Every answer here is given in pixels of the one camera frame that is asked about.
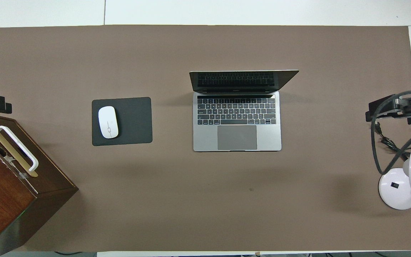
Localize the brown table mat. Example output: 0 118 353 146
0 25 411 252

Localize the dark brown wooden box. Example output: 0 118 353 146
0 111 79 256

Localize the gold handle backing plate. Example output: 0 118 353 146
0 126 39 178

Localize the white box handle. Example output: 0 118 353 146
0 126 39 172

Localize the grey aluminium laptop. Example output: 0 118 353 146
189 70 299 152

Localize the white desk lamp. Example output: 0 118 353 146
379 147 411 210

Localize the black lamp power cable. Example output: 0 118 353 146
375 122 411 161

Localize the black mouse pad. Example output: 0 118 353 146
91 97 153 146

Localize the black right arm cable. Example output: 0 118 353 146
370 89 411 176

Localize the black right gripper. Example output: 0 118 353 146
365 94 411 125

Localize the white computer mouse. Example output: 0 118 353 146
98 106 119 139

